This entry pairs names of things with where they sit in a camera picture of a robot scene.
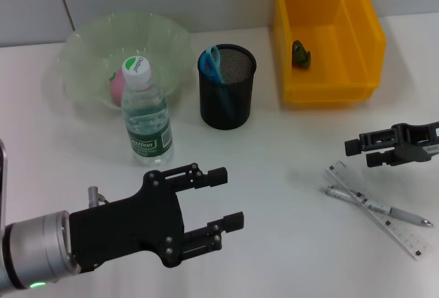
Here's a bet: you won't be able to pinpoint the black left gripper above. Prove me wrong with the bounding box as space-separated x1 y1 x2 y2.
68 162 245 273

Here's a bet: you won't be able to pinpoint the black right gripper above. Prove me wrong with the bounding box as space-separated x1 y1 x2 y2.
344 122 439 169

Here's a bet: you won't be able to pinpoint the white grey ballpoint pen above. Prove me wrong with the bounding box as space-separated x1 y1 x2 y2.
320 184 434 229

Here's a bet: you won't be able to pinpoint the clear plastic ruler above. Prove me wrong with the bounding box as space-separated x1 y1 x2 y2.
324 160 430 262

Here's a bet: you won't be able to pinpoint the clear green-label water bottle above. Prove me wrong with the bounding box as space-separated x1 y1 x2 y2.
120 56 175 167

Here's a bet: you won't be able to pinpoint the small green toy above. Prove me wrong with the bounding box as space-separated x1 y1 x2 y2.
291 39 313 70

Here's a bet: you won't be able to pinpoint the blue teal capped scissors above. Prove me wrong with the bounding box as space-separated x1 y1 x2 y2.
200 44 237 120

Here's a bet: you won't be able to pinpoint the pink peach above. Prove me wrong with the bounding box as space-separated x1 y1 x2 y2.
109 67 126 106

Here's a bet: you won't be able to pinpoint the black mesh trash can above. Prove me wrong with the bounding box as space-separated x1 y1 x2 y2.
197 44 257 130

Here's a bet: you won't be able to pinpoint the pale green wavy fruit plate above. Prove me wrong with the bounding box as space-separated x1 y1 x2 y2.
56 11 193 110

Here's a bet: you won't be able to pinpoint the yellow plastic storage bin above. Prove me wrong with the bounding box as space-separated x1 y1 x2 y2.
273 0 388 105

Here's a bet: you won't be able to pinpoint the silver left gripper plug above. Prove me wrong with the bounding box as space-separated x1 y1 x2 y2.
87 185 100 208

